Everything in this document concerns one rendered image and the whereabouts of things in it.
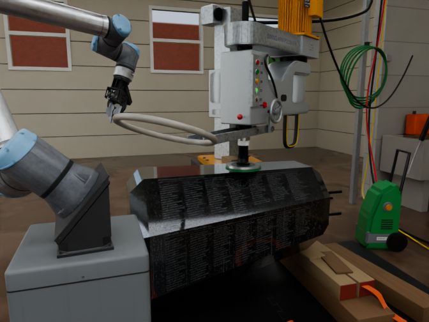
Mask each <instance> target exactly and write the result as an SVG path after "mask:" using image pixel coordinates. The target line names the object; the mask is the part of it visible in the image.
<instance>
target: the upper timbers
mask: <svg viewBox="0 0 429 322"><path fill-rule="evenodd" d="M311 246H312V247H313V248H315V249H317V250H318V251H319V252H327V251H332V250H330V249H329V248H327V247H326V246H324V245H323V244H321V243H320V242H319V241H316V242H315V243H313V244H312V245H311ZM332 252H333V251H332ZM333 253H334V254H335V255H336V256H337V257H338V258H339V259H340V260H342V261H343V262H344V263H345V264H346V265H347V266H348V267H349V268H350V269H351V270H352V271H353V273H345V274H336V273H335V272H334V271H333V270H332V269H331V268H330V267H329V266H328V265H327V264H326V263H325V262H324V261H323V260H322V259H321V258H319V259H313V260H309V259H307V258H306V257H304V256H303V255H302V254H300V253H296V254H294V255H292V259H293V260H295V261H296V262H297V263H298V264H299V265H300V266H301V267H302V268H304V269H305V270H306V271H307V272H308V273H309V274H310V275H311V276H312V277H313V278H314V279H315V280H317V281H318V282H319V283H320V284H321V285H322V286H323V287H325V288H326V289H327V290H328V291H329V292H330V293H331V294H332V295H333V296H334V297H335V298H336V299H337V300H339V301H341V300H348V299H352V298H355V297H356V296H357V297H362V296H368V295H373V293H372V292H371V291H369V290H367V289H365V288H363V287H362V286H365V285H369V286H371V287H373V288H374V286H375V279H373V278H372V277H370V276H369V275H367V274H366V273H365V272H363V271H361V270H360V269H359V268H357V267H355V266H354V265H353V264H351V263H350V262H348V261H347V260H345V259H344V258H342V257H341V256H339V255H338V254H336V253H335V252H333Z"/></svg>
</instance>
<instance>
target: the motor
mask: <svg viewBox="0 0 429 322"><path fill-rule="evenodd" d="M322 9H323V0H278V29H281V30H283V31H286V32H289V33H292V34H295V35H298V36H299V35H304V36H307V37H309V38H313V39H315V40H320V38H319V37H318V36H314V35H312V19H319V18H322Z"/></svg>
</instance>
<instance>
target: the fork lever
mask: <svg viewBox="0 0 429 322"><path fill-rule="evenodd" d="M210 133H212V134H213V135H215V136H216V137H217V138H218V143H217V144H220V143H223V142H229V141H234V140H237V139H242V138H245V137H251V136H254V135H259V134H264V133H268V125H263V126H257V125H252V128H247V129H242V130H236V127H233V128H226V129H222V130H215V131H211V132H210ZM186 138H187V139H198V140H208V139H206V138H204V137H201V136H199V135H195V134H193V135H187V136H186ZM187 145H192V146H199V145H194V144H187ZM203 147H206V146H203Z"/></svg>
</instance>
